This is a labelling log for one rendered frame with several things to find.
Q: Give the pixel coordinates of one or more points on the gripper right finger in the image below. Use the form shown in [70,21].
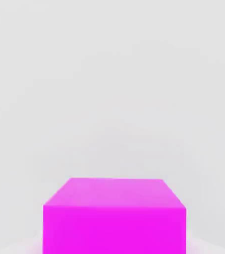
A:
[200,249]

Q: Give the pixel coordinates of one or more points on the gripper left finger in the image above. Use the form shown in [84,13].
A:
[28,249]

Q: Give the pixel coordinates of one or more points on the small magenta cube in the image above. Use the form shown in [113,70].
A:
[114,228]

